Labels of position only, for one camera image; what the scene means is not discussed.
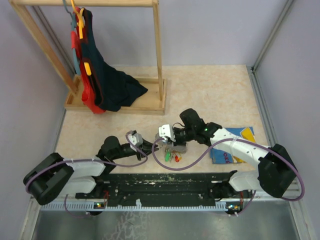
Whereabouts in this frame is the aluminium corner rail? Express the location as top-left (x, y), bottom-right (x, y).
top-left (250, 0), bottom-right (296, 73)

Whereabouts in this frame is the red garment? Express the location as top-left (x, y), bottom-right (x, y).
top-left (70, 7), bottom-right (107, 115)

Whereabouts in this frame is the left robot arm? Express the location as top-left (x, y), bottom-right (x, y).
top-left (23, 132), bottom-right (159, 206)

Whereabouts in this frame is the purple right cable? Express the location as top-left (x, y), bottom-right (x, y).
top-left (151, 137), bottom-right (306, 217)

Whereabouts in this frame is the yellow hanger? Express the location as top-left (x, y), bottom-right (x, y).
top-left (70, 0), bottom-right (85, 75)

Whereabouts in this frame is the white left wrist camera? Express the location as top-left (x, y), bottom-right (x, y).
top-left (128, 131), bottom-right (143, 147)

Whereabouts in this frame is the wooden clothes rack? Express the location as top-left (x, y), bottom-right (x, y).
top-left (10, 0), bottom-right (166, 115)

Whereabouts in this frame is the teal hanger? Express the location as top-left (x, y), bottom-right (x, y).
top-left (62, 0), bottom-right (81, 76)

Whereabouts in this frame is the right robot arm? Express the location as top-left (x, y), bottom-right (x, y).
top-left (173, 108), bottom-right (298, 198)

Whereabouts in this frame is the blue yellow booklet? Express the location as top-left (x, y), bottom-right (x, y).
top-left (208, 126), bottom-right (256, 165)

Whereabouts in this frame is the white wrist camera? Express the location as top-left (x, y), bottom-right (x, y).
top-left (128, 131), bottom-right (143, 147)
top-left (158, 124), bottom-right (176, 143)

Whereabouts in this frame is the purple cable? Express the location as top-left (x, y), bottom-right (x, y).
top-left (151, 137), bottom-right (306, 217)
top-left (24, 130), bottom-right (149, 218)

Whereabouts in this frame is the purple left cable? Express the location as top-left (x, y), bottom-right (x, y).
top-left (24, 130), bottom-right (149, 218)

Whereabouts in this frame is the green key tag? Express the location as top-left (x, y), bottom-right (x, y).
top-left (164, 151), bottom-right (172, 162)

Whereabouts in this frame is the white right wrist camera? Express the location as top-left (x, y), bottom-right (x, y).
top-left (158, 124), bottom-right (176, 143)

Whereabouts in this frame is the dark navy garment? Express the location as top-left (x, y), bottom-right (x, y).
top-left (80, 9), bottom-right (148, 112)

